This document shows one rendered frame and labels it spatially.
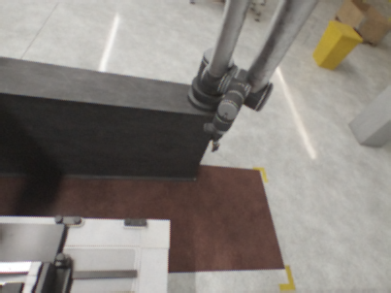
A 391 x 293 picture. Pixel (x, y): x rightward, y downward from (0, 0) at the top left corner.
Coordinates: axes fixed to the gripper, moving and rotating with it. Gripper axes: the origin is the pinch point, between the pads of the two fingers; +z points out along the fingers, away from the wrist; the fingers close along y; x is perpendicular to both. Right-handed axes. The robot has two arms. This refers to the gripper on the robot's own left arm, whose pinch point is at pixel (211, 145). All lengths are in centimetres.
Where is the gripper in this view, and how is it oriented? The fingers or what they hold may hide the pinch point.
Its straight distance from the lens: 153.8
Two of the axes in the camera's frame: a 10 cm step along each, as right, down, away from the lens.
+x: -9.5, -0.7, -3.0
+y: -1.3, -7.9, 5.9
